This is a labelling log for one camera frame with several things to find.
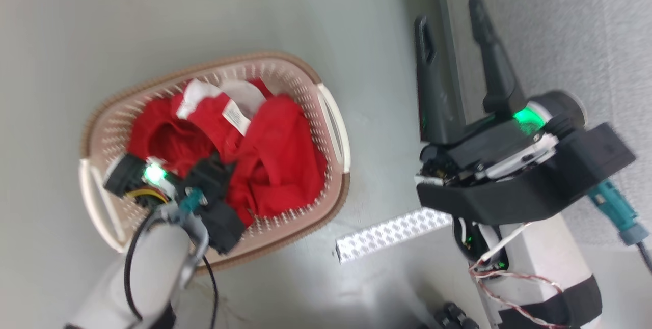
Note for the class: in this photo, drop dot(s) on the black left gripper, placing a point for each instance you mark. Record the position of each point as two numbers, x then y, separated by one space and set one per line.
125 176

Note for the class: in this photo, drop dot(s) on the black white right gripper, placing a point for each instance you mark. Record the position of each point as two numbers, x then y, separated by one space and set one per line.
494 148

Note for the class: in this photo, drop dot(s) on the red garment with white lining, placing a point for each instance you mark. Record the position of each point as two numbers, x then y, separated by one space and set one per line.
280 156

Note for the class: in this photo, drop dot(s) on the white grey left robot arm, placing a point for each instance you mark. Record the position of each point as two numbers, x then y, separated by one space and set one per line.
153 273

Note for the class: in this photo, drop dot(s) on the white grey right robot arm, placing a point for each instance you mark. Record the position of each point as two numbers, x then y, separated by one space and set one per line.
545 263

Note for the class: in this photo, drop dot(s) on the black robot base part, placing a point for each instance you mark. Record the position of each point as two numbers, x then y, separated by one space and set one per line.
453 318

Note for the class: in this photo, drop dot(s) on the grey fabric sofa seat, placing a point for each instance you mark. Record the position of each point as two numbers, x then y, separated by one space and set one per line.
575 28

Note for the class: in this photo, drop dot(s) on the pink perforated laundry basket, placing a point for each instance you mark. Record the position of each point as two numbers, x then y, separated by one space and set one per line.
300 89

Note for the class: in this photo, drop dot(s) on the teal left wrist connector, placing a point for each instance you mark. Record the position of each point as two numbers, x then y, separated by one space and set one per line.
192 200

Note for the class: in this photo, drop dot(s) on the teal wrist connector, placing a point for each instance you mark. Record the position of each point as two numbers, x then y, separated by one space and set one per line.
192 200
614 207

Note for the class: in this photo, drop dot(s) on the white perforated strip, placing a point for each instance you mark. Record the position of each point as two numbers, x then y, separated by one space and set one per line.
392 233

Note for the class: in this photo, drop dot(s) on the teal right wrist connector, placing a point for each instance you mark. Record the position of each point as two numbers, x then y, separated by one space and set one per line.
614 207

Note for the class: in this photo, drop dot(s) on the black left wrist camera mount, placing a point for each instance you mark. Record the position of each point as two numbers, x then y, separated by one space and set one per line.
224 222

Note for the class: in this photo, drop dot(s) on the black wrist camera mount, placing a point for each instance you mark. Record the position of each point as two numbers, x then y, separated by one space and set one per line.
575 171
224 222

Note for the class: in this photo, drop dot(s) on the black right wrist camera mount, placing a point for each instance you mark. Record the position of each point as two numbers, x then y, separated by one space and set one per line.
575 171

